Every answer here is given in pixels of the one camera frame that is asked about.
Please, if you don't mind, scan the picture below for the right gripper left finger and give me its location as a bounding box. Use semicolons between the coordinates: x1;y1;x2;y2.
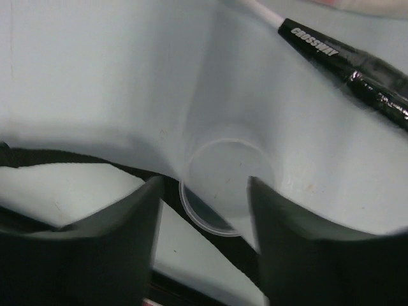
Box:
1;177;163;305

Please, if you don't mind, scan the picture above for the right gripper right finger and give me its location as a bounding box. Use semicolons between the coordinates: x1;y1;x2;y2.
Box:
248;177;407;305

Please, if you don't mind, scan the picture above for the black SPORT racket bag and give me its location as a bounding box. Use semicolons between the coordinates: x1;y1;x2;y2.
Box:
1;143;265;305

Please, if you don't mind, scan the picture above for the clear plastic tube lid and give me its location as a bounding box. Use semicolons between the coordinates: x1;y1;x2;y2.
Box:
178;137;278;238

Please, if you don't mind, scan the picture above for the white black-handled badminton racket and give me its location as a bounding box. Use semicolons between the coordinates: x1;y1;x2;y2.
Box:
242;1;407;130

